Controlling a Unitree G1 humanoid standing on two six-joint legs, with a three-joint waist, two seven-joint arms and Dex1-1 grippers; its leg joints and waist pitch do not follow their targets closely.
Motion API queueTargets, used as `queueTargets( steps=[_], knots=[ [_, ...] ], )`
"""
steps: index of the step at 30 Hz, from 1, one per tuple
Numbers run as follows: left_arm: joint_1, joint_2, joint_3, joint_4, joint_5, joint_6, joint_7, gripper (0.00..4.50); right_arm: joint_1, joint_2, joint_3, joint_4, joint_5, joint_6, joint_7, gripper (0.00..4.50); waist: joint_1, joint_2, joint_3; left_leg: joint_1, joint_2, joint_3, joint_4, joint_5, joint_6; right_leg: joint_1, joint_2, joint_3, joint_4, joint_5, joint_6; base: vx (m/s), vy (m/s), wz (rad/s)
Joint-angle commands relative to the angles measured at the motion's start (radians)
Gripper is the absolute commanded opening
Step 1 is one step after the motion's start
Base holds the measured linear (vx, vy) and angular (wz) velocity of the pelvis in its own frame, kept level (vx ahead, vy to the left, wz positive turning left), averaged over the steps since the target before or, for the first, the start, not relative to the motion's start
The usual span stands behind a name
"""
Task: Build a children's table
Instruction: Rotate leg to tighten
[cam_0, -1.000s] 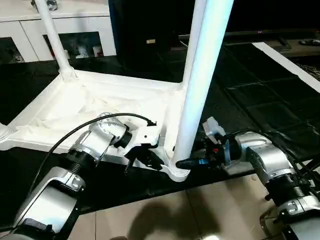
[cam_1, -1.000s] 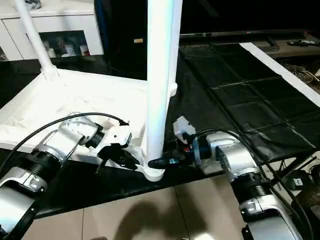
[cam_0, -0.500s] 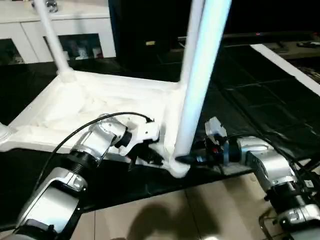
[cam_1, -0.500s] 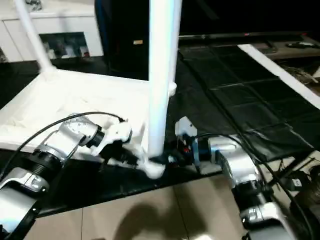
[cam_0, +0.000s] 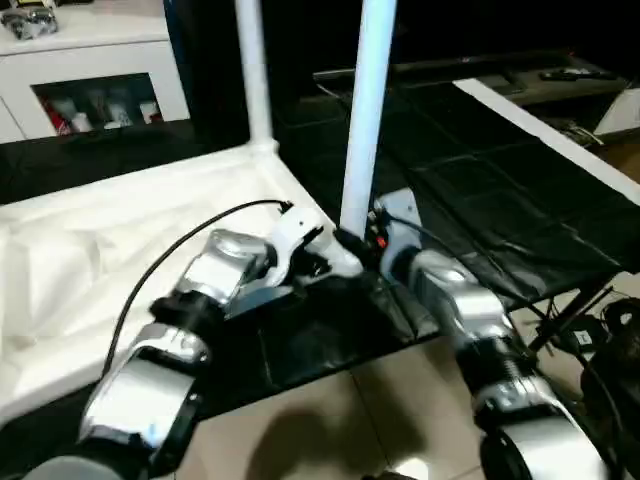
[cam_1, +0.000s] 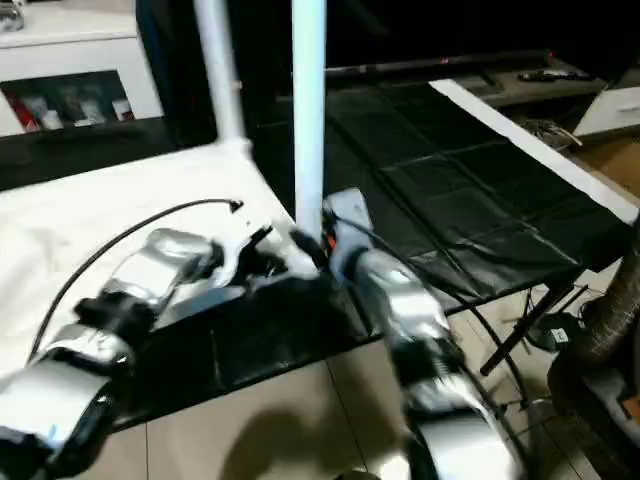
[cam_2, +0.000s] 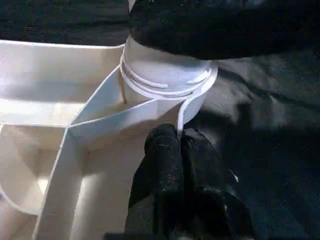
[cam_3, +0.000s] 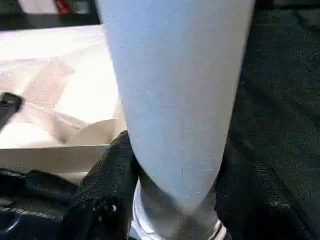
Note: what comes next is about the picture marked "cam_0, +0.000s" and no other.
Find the white flat board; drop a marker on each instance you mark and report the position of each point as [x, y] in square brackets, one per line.
[550, 130]

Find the white plastic table leg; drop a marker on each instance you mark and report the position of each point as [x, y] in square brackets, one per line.
[252, 70]
[366, 110]

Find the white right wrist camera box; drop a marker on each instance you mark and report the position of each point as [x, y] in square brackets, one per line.
[395, 210]

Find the white plastic children's table top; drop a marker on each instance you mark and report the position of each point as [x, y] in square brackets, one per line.
[100, 250]

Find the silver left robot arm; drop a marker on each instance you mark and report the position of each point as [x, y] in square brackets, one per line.
[170, 360]

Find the dark object on cabinet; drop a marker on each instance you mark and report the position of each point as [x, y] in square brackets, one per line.
[30, 20]

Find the black floor device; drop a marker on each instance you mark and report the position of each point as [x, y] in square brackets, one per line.
[585, 338]

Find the black metal bar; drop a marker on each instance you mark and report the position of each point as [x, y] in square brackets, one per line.
[450, 68]

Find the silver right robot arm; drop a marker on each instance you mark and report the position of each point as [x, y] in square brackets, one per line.
[470, 320]

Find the white glass-door cabinet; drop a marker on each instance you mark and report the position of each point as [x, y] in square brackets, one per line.
[80, 70]

